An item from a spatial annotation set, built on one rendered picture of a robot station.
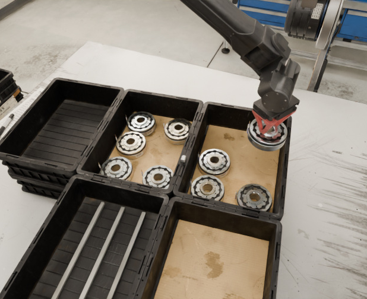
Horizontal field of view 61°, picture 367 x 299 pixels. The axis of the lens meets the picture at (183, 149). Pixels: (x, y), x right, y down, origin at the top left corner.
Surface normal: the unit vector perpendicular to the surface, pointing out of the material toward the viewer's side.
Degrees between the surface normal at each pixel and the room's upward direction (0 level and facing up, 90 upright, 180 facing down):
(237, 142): 0
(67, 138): 0
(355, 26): 90
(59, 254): 0
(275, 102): 90
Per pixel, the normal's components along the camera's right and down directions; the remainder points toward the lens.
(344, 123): -0.04, -0.64
